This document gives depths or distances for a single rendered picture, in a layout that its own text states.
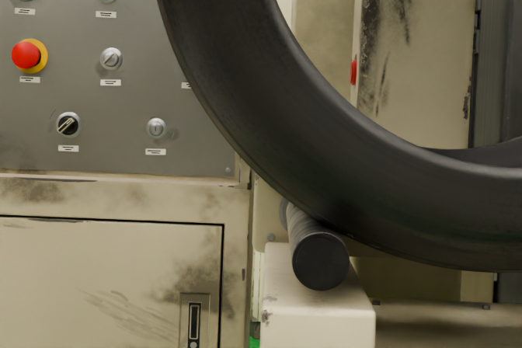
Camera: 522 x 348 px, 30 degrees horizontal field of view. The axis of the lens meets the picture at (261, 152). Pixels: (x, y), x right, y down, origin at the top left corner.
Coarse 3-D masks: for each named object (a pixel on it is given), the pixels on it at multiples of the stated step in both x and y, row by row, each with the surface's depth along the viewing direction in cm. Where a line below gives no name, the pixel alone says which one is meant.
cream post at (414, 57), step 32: (384, 0) 110; (416, 0) 110; (448, 0) 110; (384, 32) 110; (416, 32) 110; (448, 32) 110; (384, 64) 110; (416, 64) 110; (448, 64) 110; (352, 96) 120; (384, 96) 111; (416, 96) 111; (448, 96) 111; (416, 128) 111; (448, 128) 111; (384, 288) 112; (416, 288) 112; (448, 288) 112
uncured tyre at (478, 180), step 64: (192, 0) 73; (256, 0) 72; (192, 64) 76; (256, 64) 72; (256, 128) 74; (320, 128) 72; (384, 128) 72; (320, 192) 75; (384, 192) 73; (448, 192) 72; (512, 192) 72; (448, 256) 76; (512, 256) 75
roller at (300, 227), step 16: (288, 208) 104; (288, 224) 94; (304, 224) 82; (320, 224) 80; (304, 240) 75; (320, 240) 74; (336, 240) 75; (304, 256) 74; (320, 256) 74; (336, 256) 74; (304, 272) 74; (320, 272) 74; (336, 272) 74; (320, 288) 75
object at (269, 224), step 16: (256, 176) 109; (256, 192) 109; (272, 192) 109; (256, 208) 109; (272, 208) 109; (256, 224) 109; (272, 224) 109; (256, 240) 109; (272, 240) 109; (288, 240) 109; (352, 240) 109; (352, 256) 110; (368, 256) 109; (384, 256) 109
